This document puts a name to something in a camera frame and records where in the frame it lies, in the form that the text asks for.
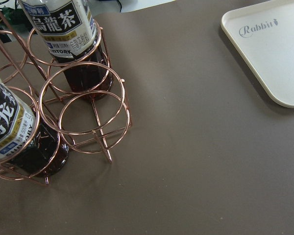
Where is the tea bottle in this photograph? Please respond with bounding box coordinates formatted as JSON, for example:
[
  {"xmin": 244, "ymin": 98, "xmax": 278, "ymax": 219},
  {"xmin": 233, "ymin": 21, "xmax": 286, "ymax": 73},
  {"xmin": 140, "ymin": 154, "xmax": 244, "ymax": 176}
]
[
  {"xmin": 21, "ymin": 0, "xmax": 113, "ymax": 99},
  {"xmin": 0, "ymin": 82, "xmax": 69, "ymax": 175}
]

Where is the cream rabbit tray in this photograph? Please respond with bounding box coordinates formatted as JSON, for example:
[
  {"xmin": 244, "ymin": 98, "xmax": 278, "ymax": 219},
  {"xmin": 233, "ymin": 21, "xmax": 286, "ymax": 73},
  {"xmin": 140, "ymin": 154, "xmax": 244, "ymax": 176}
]
[{"xmin": 221, "ymin": 0, "xmax": 294, "ymax": 108}]

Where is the copper wire bottle rack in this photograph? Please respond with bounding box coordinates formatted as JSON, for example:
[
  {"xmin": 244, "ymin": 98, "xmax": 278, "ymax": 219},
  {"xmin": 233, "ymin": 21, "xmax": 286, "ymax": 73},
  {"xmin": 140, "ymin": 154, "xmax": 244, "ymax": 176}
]
[{"xmin": 0, "ymin": 3, "xmax": 131, "ymax": 184}]

